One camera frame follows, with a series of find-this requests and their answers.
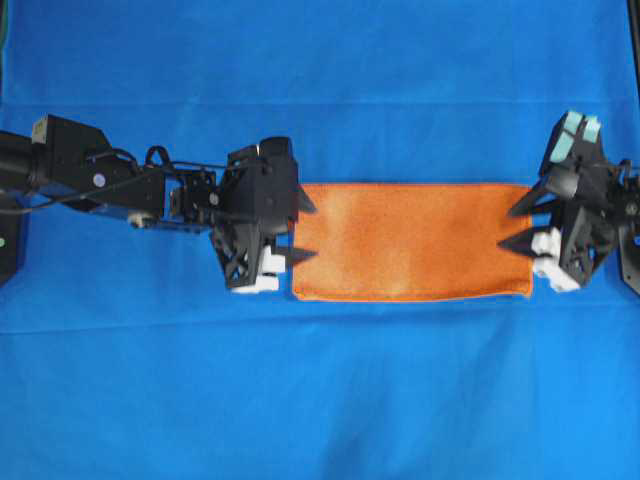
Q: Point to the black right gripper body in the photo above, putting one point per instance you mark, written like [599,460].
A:
[584,184]

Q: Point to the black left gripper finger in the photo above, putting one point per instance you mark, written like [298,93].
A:
[305,204]
[294,255]

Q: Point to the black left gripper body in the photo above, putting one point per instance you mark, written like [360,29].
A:
[258,202]

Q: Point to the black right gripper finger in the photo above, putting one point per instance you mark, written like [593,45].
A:
[520,244]
[531,203]

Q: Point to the orange towel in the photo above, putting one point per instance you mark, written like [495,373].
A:
[402,243]

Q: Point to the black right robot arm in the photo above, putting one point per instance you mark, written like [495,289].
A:
[627,200]

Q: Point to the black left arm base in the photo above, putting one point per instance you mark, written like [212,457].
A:
[14,235]

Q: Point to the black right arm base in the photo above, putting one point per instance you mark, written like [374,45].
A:
[628,255]

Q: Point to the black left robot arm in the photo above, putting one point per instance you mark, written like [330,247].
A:
[64,162]

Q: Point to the black aluminium frame rail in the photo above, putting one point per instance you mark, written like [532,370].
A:
[634,28]

